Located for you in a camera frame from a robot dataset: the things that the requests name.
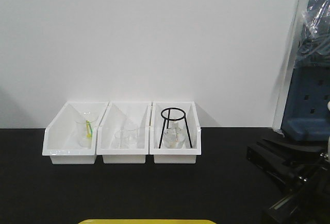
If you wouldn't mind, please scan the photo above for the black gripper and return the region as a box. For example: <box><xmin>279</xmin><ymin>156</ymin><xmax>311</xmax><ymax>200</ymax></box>
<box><xmin>246</xmin><ymin>139</ymin><xmax>329</xmax><ymax>223</ymax></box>

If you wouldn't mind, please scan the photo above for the yellow tray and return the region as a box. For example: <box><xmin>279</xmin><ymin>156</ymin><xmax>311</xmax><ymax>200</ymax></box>
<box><xmin>79</xmin><ymin>219</ymin><xmax>215</xmax><ymax>224</ymax></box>

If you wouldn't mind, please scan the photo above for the clear glass conical flask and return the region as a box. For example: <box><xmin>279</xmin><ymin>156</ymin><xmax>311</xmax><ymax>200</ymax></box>
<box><xmin>163</xmin><ymin>122</ymin><xmax>185</xmax><ymax>149</ymax></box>

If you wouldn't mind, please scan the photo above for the right white storage bin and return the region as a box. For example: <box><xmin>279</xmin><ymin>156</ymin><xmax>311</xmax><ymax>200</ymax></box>
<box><xmin>149</xmin><ymin>101</ymin><xmax>202</xmax><ymax>164</ymax></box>

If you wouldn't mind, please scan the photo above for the white storage bin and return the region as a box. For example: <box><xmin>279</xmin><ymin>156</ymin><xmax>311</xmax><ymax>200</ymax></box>
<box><xmin>149</xmin><ymin>101</ymin><xmax>202</xmax><ymax>164</ymax></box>
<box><xmin>96</xmin><ymin>101</ymin><xmax>152</xmax><ymax>164</ymax></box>
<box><xmin>42</xmin><ymin>101</ymin><xmax>109</xmax><ymax>164</ymax></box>

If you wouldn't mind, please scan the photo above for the clear plastic wrapped bundle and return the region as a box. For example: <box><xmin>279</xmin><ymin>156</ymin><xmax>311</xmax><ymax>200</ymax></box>
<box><xmin>294</xmin><ymin>0</ymin><xmax>329</xmax><ymax>68</ymax></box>

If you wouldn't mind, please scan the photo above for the small rear glass beaker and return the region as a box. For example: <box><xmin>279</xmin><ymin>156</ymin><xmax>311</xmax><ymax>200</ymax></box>
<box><xmin>125</xmin><ymin>123</ymin><xmax>138</xmax><ymax>149</ymax></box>

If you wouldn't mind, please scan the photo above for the small glass beaker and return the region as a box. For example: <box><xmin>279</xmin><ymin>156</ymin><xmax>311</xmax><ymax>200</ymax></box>
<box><xmin>125</xmin><ymin>123</ymin><xmax>138</xmax><ymax>149</ymax></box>
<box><xmin>114</xmin><ymin>129</ymin><xmax>129</xmax><ymax>149</ymax></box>

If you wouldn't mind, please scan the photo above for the middle white storage bin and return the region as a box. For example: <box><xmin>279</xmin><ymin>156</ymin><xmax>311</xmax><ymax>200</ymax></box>
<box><xmin>96</xmin><ymin>101</ymin><xmax>152</xmax><ymax>164</ymax></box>

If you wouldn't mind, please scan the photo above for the small front glass beaker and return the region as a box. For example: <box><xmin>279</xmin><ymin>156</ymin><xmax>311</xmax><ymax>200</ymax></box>
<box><xmin>114</xmin><ymin>129</ymin><xmax>129</xmax><ymax>149</ymax></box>

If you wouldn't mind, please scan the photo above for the yellow green pipette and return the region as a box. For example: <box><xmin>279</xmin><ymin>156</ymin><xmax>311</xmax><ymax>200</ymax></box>
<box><xmin>86</xmin><ymin>120</ymin><xmax>93</xmax><ymax>138</ymax></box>

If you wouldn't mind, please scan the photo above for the large glass beaker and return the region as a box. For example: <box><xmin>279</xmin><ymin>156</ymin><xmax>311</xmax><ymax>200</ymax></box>
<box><xmin>74</xmin><ymin>112</ymin><xmax>98</xmax><ymax>148</ymax></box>

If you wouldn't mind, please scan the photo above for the left white storage bin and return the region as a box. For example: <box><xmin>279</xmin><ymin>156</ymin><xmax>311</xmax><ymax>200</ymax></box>
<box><xmin>42</xmin><ymin>101</ymin><xmax>109</xmax><ymax>164</ymax></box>

